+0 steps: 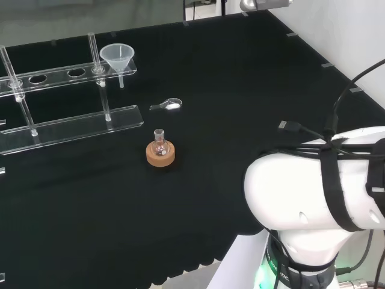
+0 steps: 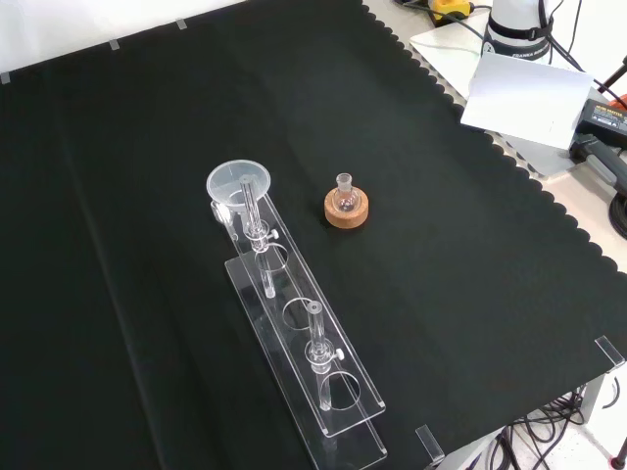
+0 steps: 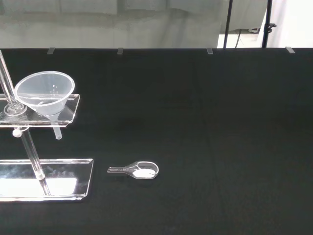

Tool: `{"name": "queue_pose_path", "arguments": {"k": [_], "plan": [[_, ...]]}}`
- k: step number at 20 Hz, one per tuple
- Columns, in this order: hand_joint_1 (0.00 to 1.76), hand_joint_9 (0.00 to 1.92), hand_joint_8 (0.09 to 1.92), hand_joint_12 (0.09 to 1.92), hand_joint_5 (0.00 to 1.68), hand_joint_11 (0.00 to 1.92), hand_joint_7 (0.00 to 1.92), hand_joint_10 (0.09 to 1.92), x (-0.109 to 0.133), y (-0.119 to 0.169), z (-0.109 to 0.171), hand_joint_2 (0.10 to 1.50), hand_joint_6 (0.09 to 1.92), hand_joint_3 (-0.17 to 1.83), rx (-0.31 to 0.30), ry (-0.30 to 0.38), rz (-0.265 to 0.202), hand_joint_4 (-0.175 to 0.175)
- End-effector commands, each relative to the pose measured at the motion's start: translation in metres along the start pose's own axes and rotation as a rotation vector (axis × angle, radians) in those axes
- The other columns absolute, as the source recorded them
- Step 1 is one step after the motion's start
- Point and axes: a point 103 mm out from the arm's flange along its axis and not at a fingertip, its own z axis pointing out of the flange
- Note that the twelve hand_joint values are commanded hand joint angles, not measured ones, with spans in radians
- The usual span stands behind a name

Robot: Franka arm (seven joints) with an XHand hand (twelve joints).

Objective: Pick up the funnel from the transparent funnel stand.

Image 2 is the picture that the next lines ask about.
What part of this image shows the black cable bundle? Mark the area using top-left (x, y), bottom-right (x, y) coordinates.
top-left (482, 384), bottom-right (597, 470)

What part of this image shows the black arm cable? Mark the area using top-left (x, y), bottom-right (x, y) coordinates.
top-left (536, 0), bottom-right (597, 82)

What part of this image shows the yellow stop button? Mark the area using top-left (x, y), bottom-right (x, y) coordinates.
top-left (428, 0), bottom-right (475, 24)

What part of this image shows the small round-bottom glass flask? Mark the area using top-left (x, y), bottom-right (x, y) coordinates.
top-left (331, 172), bottom-right (361, 214)

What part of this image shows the clear acrylic funnel stand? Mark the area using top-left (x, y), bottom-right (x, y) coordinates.
top-left (210, 174), bottom-right (388, 470)

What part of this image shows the black tripod leg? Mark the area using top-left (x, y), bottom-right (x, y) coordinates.
top-left (595, 53), bottom-right (627, 95)

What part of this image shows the black stop button cable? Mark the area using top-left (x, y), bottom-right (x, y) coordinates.
top-left (391, 0), bottom-right (487, 41)

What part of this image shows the black power adapter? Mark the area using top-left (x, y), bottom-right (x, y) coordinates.
top-left (573, 97), bottom-right (627, 148)

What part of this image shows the black bench cloth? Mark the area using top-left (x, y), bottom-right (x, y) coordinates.
top-left (0, 0), bottom-right (627, 470)

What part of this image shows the cork ring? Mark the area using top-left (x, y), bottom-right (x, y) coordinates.
top-left (323, 188), bottom-right (369, 229)

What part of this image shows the coiled black cable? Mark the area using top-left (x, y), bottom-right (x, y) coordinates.
top-left (608, 188), bottom-right (627, 236)

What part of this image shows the pale board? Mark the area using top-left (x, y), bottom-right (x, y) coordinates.
top-left (459, 52), bottom-right (595, 149)

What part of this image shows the black grey clamp handle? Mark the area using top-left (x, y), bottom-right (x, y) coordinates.
top-left (570, 134), bottom-right (627, 197)

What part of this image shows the clear cloth clip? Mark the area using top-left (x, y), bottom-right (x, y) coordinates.
top-left (594, 336), bottom-right (627, 369)
top-left (414, 424), bottom-right (446, 465)

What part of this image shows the clear plastic funnel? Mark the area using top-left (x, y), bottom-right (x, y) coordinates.
top-left (206, 159), bottom-right (272, 244)

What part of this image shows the grey metal base plate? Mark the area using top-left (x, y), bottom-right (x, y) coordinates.
top-left (409, 22), bottom-right (589, 178)

